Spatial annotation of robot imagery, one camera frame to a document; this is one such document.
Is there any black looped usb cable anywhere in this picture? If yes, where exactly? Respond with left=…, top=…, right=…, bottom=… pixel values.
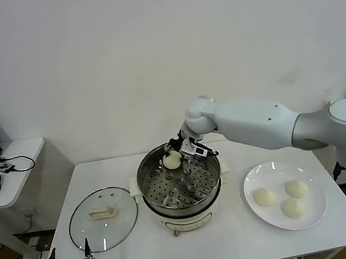
left=0, top=152, right=38, bottom=177

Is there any white steamed baozi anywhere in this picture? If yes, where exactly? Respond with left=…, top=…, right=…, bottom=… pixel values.
left=284, top=177, right=310, bottom=201
left=280, top=197, right=307, bottom=220
left=253, top=186, right=277, bottom=209
left=161, top=150, right=185, bottom=173

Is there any round glass lid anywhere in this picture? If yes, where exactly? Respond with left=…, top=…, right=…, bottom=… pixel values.
left=63, top=183, right=145, bottom=257

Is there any small black usb hub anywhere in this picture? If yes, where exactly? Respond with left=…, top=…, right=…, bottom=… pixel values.
left=0, top=161, right=17, bottom=176

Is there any stainless steel steamer basket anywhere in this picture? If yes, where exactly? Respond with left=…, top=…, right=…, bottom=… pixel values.
left=131, top=135, right=227, bottom=222

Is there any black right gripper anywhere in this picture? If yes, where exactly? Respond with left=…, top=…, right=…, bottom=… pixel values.
left=160, top=128, right=196, bottom=171

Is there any white side table with mouse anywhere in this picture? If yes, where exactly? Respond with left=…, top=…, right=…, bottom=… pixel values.
left=0, top=133, right=89, bottom=259

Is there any white round plate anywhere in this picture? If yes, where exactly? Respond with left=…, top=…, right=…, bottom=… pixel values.
left=239, top=155, right=331, bottom=236

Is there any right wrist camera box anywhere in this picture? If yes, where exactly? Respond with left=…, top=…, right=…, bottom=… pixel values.
left=177, top=136, right=212, bottom=163

